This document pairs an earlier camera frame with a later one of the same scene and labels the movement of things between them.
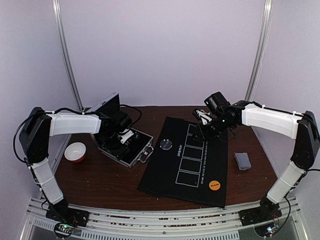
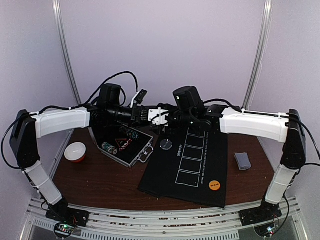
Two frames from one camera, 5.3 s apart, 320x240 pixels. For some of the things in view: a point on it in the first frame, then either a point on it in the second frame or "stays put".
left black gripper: (114, 152) -> (137, 115)
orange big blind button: (214, 185) stays put
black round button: (166, 144) stays put
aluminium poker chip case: (136, 146) stays put
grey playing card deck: (242, 160) stays put
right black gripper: (202, 131) -> (171, 119)
